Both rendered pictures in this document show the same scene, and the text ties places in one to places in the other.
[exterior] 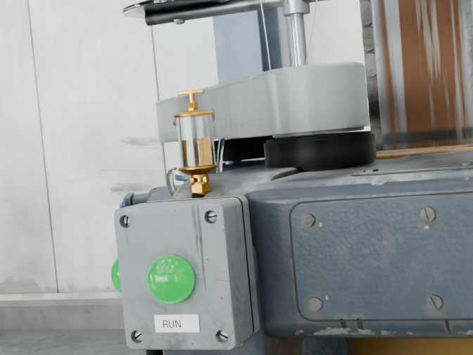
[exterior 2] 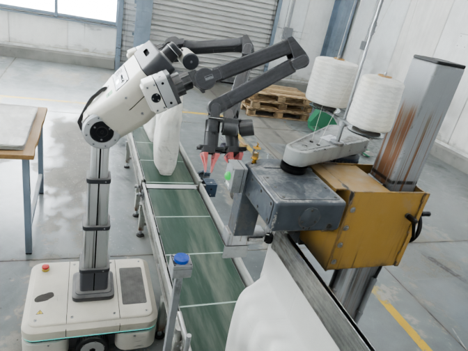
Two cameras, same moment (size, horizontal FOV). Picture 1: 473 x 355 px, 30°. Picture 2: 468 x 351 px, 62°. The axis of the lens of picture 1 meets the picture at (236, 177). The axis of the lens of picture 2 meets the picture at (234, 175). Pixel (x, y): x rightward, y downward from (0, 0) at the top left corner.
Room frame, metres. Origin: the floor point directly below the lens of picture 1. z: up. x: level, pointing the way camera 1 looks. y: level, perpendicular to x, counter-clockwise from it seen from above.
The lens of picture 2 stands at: (-0.28, -0.81, 1.82)
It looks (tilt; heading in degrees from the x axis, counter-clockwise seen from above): 24 degrees down; 45
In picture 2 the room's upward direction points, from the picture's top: 12 degrees clockwise
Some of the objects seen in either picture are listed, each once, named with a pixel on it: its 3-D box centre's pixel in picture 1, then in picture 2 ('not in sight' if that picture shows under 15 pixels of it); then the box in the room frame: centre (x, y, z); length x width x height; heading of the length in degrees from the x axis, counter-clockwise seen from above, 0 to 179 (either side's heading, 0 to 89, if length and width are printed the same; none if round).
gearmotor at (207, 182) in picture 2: not in sight; (204, 181); (1.68, 1.52, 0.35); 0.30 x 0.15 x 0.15; 69
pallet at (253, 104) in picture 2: not in sight; (273, 100); (5.14, 4.07, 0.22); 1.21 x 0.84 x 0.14; 159
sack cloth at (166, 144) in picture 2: not in sight; (168, 125); (1.47, 1.86, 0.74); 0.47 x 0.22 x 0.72; 67
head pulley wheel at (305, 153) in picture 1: (319, 151); (293, 166); (0.71, -0.07, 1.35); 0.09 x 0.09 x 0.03
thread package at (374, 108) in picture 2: not in sight; (376, 102); (0.87, -0.20, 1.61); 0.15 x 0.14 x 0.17; 69
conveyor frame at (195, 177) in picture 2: not in sight; (152, 138); (1.73, 2.51, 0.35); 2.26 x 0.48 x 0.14; 69
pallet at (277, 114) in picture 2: not in sight; (271, 108); (5.12, 4.07, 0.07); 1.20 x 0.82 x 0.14; 157
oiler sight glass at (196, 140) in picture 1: (196, 141); (255, 152); (0.62, 0.03, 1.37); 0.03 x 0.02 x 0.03; 69
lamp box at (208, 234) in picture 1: (187, 271); (235, 175); (0.56, 0.04, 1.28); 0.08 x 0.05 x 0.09; 69
